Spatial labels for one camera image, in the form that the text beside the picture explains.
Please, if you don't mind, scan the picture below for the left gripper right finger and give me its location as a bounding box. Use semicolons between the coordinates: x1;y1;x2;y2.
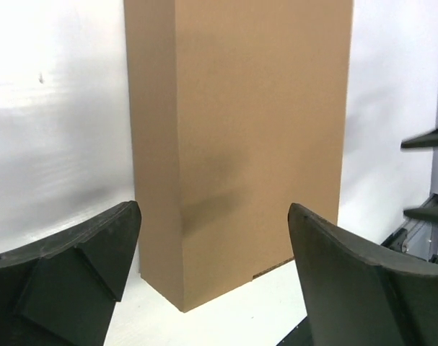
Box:
288;203;438;345

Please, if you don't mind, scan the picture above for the aluminium frame rail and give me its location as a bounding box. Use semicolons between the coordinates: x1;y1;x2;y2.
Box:
381;194;438;264

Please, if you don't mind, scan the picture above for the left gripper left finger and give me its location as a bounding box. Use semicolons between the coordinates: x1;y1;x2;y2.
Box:
0;200;142;346

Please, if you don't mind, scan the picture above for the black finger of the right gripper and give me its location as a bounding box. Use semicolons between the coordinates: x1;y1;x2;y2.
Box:
400;128;438;224

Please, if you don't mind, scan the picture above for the cardboard box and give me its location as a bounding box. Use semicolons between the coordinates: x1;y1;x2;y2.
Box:
124;1;354;312

